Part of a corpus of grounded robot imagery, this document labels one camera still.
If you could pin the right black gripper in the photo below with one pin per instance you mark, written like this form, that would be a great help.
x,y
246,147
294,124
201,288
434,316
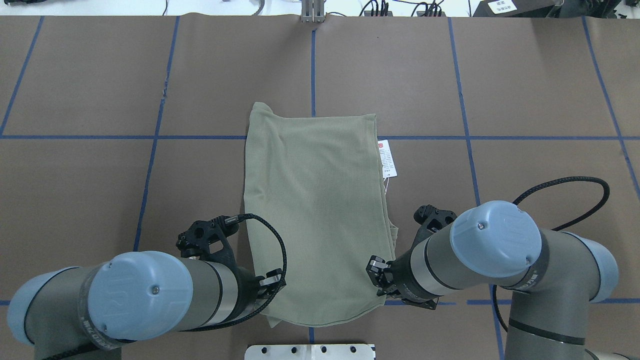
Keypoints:
x,y
401,274

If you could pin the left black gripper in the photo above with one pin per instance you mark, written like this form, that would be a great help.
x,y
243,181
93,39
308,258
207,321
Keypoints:
x,y
245,289

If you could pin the green long-sleeve shirt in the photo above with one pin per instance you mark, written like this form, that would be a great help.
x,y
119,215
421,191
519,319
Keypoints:
x,y
319,182

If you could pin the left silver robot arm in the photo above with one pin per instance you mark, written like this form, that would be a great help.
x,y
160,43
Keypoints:
x,y
91,313

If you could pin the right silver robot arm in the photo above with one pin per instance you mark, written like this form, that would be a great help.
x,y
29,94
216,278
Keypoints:
x,y
553,275

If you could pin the white central pillar base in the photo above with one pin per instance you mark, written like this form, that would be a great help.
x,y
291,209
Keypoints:
x,y
357,351

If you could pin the white shirt price tag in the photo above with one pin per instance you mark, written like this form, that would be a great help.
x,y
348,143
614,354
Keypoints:
x,y
387,160

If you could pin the black labelled box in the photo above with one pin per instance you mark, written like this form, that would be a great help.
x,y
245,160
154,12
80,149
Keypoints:
x,y
516,8

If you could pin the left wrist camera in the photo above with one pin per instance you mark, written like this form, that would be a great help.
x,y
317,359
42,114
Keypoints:
x,y
208,240

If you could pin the aluminium frame post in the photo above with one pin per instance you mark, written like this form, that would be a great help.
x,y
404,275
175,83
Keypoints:
x,y
313,11

